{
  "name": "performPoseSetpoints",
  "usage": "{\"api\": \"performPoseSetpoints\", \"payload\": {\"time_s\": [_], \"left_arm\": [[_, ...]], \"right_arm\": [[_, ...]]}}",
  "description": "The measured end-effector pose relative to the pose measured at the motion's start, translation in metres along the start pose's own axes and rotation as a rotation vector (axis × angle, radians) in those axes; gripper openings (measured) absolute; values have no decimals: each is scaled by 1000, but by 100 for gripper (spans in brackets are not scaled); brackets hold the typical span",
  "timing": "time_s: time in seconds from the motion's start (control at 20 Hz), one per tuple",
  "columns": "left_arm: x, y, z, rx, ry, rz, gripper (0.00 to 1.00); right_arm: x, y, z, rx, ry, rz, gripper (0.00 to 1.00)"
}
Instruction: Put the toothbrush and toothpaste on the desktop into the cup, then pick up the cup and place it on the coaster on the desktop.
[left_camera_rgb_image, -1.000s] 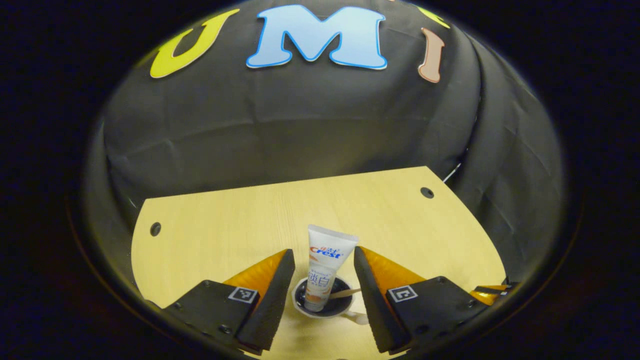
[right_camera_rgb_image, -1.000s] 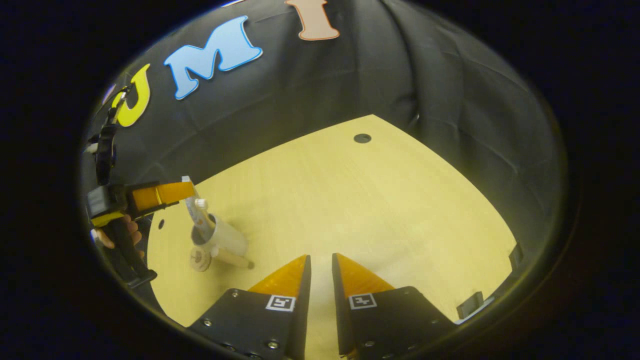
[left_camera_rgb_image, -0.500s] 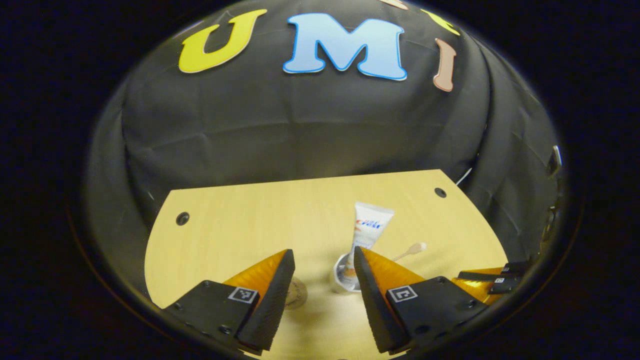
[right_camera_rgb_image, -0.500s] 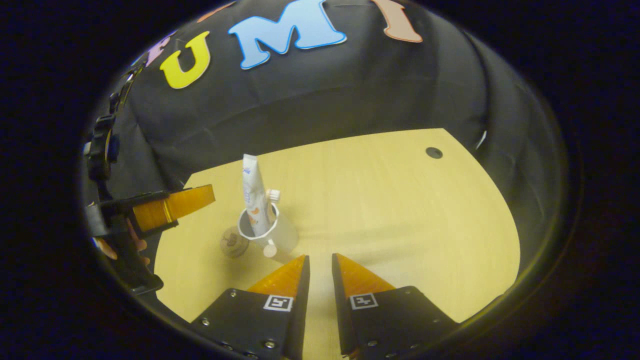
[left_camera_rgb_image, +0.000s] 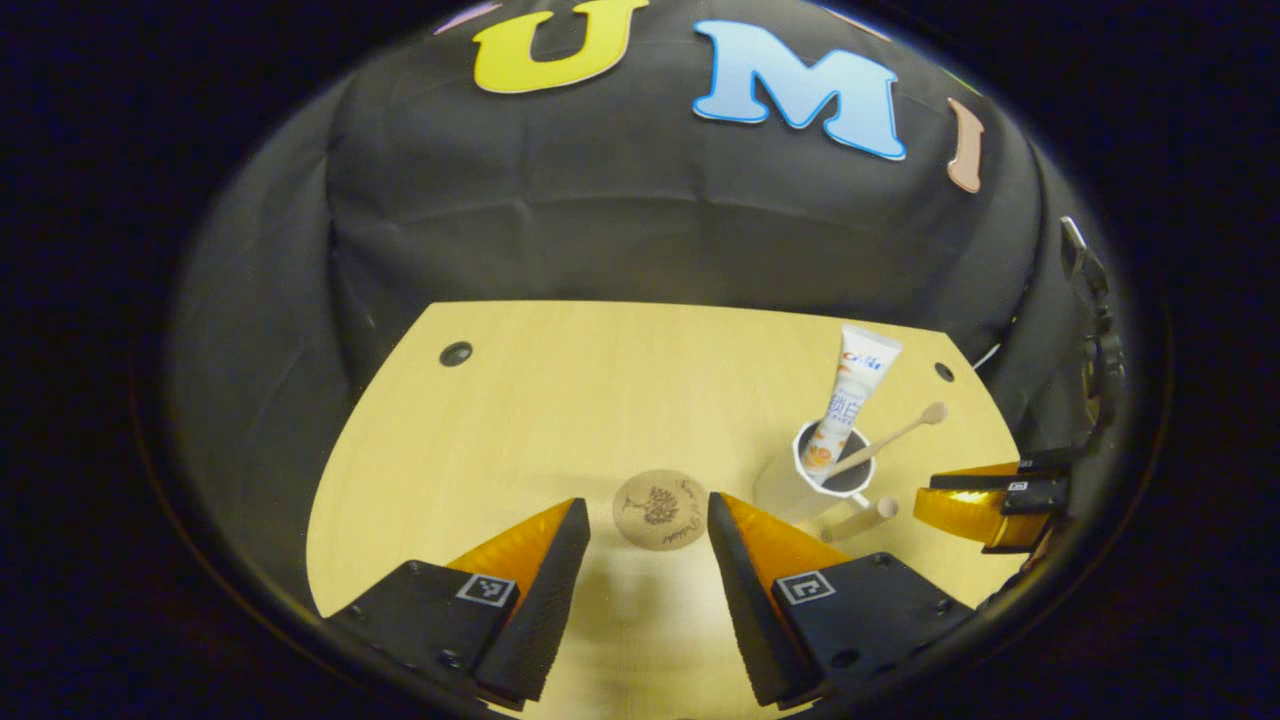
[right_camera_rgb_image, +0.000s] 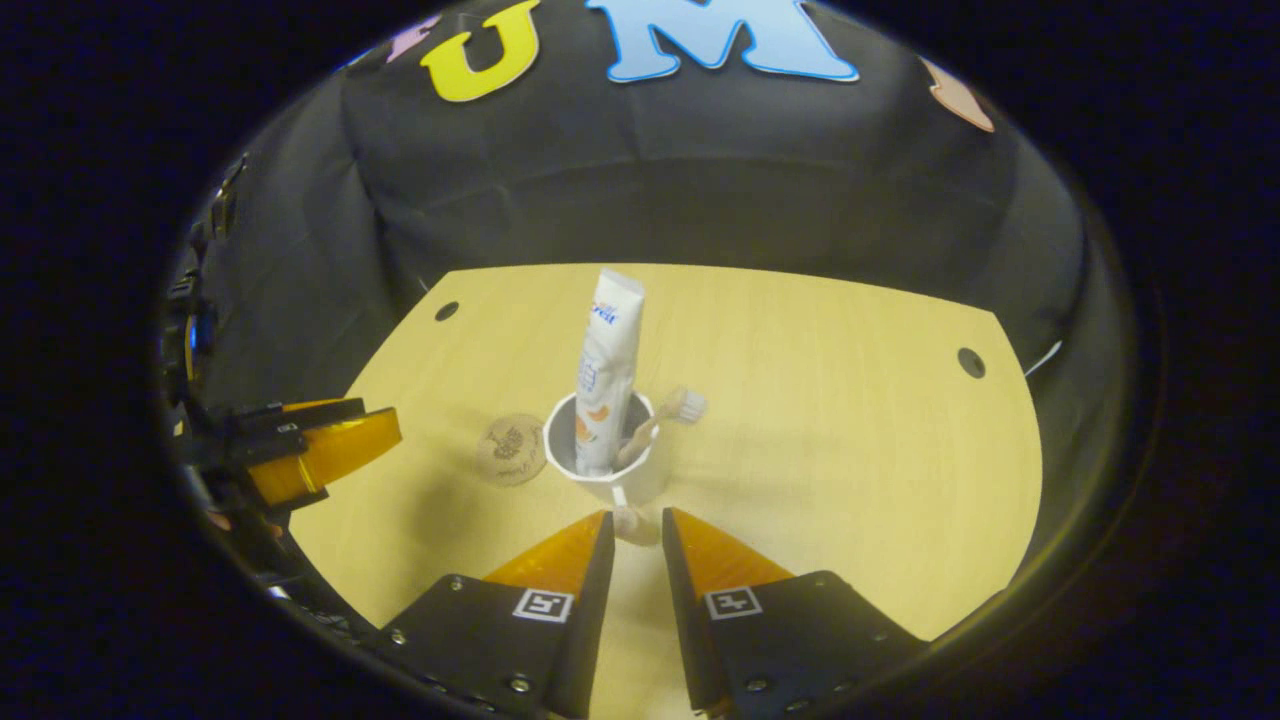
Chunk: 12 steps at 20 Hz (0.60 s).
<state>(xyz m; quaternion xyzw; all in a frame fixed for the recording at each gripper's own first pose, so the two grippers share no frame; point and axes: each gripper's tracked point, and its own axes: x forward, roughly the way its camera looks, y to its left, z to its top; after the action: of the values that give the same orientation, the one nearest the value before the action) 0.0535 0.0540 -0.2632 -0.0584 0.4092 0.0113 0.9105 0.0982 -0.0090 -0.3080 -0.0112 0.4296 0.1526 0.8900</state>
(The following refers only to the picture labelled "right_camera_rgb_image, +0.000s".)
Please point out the thin white strip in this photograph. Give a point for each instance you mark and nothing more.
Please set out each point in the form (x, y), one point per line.
(1045, 357)

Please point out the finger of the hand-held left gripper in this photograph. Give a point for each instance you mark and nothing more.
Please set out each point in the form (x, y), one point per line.
(330, 450)
(290, 415)

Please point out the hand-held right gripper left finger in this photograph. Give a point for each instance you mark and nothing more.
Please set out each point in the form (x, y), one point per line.
(590, 620)

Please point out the wooden toothbrush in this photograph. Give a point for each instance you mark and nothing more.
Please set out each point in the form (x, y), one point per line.
(685, 405)

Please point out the black desk grommet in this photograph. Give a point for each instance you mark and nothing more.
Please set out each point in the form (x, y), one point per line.
(446, 311)
(970, 362)

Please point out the round wooden coaster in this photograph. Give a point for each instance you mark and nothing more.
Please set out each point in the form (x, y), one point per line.
(510, 450)

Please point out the white toothpaste tube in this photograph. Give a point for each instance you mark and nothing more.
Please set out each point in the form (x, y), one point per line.
(605, 380)

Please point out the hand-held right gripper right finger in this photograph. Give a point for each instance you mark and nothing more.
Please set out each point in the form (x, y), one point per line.
(690, 620)

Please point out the light wooden desktop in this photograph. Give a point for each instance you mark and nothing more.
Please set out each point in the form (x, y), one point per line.
(850, 450)

